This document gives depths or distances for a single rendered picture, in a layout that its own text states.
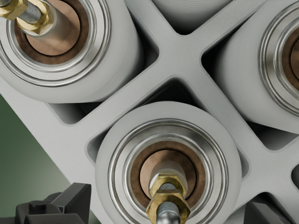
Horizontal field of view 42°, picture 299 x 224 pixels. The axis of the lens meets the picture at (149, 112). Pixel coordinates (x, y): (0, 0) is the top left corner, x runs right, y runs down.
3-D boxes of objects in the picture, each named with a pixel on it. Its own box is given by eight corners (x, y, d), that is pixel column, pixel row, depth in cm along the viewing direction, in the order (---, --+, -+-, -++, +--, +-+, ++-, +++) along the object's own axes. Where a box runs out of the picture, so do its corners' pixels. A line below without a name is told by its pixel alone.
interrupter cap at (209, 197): (169, 259, 25) (169, 264, 24) (84, 178, 25) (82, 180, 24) (252, 175, 25) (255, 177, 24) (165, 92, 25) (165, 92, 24)
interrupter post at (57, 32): (77, 16, 25) (63, 4, 22) (65, 52, 25) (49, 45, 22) (42, 4, 25) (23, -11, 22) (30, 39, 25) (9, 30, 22)
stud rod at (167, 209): (175, 174, 23) (180, 210, 16) (176, 190, 23) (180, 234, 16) (159, 174, 23) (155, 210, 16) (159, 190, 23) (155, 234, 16)
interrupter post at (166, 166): (168, 203, 25) (168, 218, 22) (141, 177, 25) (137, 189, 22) (194, 176, 25) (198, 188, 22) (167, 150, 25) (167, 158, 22)
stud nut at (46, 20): (58, 8, 22) (54, 5, 21) (48, 38, 22) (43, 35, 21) (25, -3, 22) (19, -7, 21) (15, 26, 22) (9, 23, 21)
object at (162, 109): (168, 206, 43) (170, 283, 25) (105, 145, 43) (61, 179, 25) (230, 143, 42) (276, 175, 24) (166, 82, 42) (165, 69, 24)
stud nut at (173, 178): (185, 173, 22) (186, 176, 21) (186, 203, 22) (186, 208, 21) (149, 173, 22) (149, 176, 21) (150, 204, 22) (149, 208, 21)
